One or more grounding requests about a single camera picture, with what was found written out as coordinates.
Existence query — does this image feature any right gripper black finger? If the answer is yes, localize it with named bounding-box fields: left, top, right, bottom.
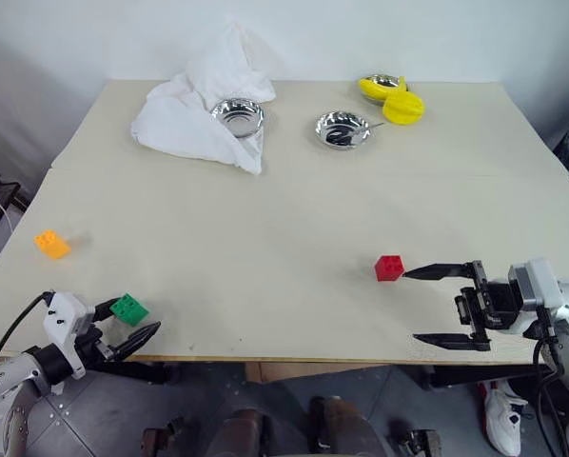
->
left=402, top=260, right=486, bottom=286
left=412, top=332, right=493, bottom=353

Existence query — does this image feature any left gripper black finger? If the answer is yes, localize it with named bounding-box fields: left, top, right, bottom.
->
left=105, top=321, right=163, bottom=364
left=94, top=298, right=124, bottom=322

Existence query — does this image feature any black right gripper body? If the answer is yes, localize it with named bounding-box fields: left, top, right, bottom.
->
left=453, top=275, right=524, bottom=341

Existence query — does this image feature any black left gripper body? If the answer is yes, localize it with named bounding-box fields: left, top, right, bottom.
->
left=76, top=325, right=125, bottom=368

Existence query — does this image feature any green building block cube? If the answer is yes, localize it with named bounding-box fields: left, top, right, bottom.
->
left=108, top=293, right=151, bottom=328

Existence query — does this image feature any red building block cube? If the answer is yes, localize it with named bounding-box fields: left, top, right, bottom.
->
left=373, top=254, right=405, bottom=284

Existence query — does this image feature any black table support bar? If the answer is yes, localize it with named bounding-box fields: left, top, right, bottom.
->
left=425, top=363, right=552, bottom=389
left=82, top=360, right=182, bottom=386

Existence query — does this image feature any orange building block cube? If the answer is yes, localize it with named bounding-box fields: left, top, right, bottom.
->
left=32, top=229, right=73, bottom=262

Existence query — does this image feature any white sneaker with red trim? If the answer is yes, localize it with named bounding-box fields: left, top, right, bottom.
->
left=475, top=379, right=529, bottom=456

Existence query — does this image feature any large dark rounded shape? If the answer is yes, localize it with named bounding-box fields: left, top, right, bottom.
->
left=309, top=394, right=386, bottom=457

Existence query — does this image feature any wooden panel under table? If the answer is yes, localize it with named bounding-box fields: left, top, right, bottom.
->
left=245, top=360, right=391, bottom=385

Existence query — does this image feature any yellow toy star fruit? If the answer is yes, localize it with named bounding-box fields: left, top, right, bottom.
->
left=382, top=88, right=427, bottom=127

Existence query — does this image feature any steel bowl with spoon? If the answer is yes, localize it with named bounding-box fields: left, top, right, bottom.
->
left=314, top=109, right=373, bottom=151

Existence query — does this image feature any steel bowl with yellow fruit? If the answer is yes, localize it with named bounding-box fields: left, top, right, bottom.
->
left=360, top=73, right=410, bottom=104

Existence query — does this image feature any white crumpled cloth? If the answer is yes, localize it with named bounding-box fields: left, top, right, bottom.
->
left=130, top=17, right=278, bottom=177

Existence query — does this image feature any steel bowl on cloth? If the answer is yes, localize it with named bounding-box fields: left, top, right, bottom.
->
left=209, top=97, right=266, bottom=140

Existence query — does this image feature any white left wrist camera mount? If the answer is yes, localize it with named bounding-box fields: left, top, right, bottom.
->
left=41, top=291, right=99, bottom=383

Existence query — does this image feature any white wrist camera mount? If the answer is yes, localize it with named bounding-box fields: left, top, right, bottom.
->
left=41, top=291, right=99, bottom=383
left=506, top=257, right=564, bottom=335

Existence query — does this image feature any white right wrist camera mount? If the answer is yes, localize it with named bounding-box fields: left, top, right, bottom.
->
left=506, top=257, right=564, bottom=335

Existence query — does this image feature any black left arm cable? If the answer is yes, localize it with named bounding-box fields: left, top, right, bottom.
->
left=0, top=291, right=53, bottom=364

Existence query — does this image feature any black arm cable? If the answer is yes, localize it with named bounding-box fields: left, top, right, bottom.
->
left=530, top=308, right=569, bottom=457
left=0, top=291, right=53, bottom=364

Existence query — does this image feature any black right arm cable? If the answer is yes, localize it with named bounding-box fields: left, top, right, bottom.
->
left=530, top=308, right=569, bottom=457

